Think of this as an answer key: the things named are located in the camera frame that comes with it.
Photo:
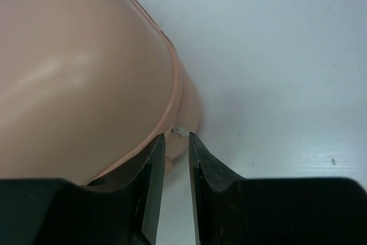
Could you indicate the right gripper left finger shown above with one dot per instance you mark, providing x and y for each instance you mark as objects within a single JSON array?
[{"x": 138, "y": 186}]

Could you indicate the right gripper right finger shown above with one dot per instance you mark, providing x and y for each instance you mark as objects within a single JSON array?
[{"x": 218, "y": 207}]

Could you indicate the pink hard-shell suitcase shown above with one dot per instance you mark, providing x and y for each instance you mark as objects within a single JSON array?
[{"x": 85, "y": 86}]

